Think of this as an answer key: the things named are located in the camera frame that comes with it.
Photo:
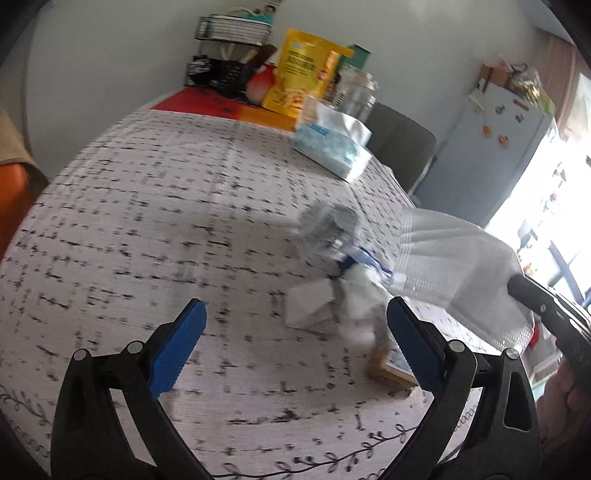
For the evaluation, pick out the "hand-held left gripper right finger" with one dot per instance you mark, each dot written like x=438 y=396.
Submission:
x=413 y=344

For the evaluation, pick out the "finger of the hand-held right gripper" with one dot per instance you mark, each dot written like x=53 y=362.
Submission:
x=535 y=295

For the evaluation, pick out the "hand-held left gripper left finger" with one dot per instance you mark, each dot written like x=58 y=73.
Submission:
x=182 y=339

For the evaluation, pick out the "white tissue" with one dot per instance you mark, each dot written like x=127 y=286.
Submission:
x=360 y=297

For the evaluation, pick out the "white plastic bag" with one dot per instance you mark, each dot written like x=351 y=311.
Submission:
x=457 y=272

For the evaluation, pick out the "blue plastic wrapper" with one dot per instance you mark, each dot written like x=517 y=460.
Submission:
x=362 y=261

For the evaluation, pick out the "white paper carton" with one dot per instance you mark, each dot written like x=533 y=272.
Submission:
x=308 y=304

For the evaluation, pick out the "crushed clear plastic bottle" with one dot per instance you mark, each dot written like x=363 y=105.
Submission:
x=328 y=230

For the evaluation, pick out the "person's right hand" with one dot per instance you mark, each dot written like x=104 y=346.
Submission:
x=561 y=406

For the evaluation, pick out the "white patterned tablecloth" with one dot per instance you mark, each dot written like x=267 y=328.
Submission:
x=161 y=230

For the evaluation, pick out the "light blue refrigerator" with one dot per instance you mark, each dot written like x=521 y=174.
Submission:
x=489 y=157

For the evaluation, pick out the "grey chair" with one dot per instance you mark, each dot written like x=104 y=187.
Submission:
x=401 y=143

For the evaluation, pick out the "shiny snack packets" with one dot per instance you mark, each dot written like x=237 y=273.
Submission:
x=531 y=90

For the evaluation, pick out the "pink curtain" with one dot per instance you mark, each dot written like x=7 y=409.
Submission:
x=556 y=87

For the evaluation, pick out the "orange seat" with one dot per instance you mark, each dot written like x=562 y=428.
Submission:
x=14 y=203

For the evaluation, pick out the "blue white tissue pack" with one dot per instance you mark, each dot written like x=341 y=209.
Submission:
x=330 y=143

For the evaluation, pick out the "brown cardboard box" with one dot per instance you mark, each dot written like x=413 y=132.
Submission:
x=491 y=76

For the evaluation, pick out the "red orange table mat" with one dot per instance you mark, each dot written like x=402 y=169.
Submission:
x=207 y=104

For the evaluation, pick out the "clear glass jar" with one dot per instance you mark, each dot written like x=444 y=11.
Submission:
x=358 y=94

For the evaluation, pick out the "red peach toy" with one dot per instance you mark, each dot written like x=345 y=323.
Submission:
x=261 y=85

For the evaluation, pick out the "green box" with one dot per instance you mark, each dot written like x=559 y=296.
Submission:
x=360 y=55

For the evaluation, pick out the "yellow snack bag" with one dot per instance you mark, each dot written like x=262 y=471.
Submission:
x=300 y=69

